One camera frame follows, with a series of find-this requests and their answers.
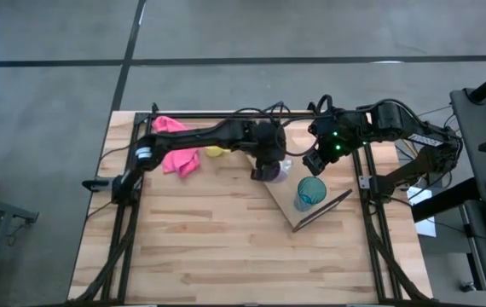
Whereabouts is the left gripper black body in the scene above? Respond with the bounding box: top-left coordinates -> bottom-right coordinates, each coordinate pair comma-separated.
249,121 -> 287,170

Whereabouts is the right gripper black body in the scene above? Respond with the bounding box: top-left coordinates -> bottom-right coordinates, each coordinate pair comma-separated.
302,144 -> 333,177

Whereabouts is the purple mug with white handle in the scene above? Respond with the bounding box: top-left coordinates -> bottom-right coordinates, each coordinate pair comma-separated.
263,158 -> 294,184

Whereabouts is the teal faceted plastic tumbler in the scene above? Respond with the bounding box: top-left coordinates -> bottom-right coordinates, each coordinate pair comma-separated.
292,176 -> 327,213

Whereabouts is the yellow mug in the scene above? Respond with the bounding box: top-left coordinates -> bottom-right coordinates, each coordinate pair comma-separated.
204,145 -> 232,159

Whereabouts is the pink cloth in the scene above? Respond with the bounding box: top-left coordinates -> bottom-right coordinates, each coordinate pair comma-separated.
152,115 -> 201,178

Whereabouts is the white paper sheet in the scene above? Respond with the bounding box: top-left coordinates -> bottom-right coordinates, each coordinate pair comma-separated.
406,186 -> 438,238

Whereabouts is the black slanted beam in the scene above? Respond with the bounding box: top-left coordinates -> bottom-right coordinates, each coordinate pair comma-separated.
411,177 -> 483,223

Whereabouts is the dark grey desk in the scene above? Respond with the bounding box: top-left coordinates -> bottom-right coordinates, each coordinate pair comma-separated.
449,87 -> 486,307

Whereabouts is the black aluminium table frame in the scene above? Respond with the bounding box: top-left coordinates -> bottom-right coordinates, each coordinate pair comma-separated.
67,101 -> 431,307

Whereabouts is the yellow cable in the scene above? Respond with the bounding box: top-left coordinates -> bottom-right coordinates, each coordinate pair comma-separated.
396,136 -> 419,150

